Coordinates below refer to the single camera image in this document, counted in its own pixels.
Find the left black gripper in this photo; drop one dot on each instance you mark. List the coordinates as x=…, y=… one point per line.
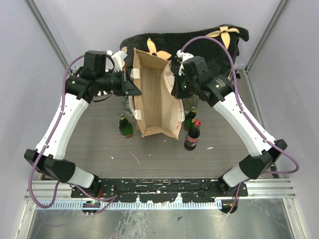
x=128, y=87

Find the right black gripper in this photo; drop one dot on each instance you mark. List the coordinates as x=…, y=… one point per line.
x=176, y=91

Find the clear soda bottle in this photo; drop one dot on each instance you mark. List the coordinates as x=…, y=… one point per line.
x=189, y=103
x=126, y=107

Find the brown jute canvas bag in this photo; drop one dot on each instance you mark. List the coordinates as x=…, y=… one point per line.
x=156, y=110

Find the green glass bottle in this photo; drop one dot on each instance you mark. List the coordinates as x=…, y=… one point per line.
x=190, y=119
x=125, y=127

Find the coca-cola glass bottle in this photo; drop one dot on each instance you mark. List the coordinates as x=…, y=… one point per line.
x=193, y=135

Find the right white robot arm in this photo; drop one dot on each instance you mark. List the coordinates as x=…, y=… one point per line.
x=263, y=149

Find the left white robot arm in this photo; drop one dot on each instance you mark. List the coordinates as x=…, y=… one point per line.
x=48, y=156

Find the black white striped cloth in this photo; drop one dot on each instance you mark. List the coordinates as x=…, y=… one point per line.
x=103, y=93

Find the black floral plush pillow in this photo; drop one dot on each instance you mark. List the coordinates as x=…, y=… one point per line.
x=166, y=45

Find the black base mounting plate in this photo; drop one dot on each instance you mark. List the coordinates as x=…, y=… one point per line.
x=129, y=190

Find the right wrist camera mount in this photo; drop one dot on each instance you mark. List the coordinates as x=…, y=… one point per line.
x=181, y=57

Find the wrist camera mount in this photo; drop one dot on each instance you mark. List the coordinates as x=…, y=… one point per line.
x=118, y=59
x=181, y=57

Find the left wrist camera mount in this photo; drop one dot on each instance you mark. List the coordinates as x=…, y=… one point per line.
x=118, y=59

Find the aluminium front rail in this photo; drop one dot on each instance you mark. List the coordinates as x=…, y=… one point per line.
x=257, y=189

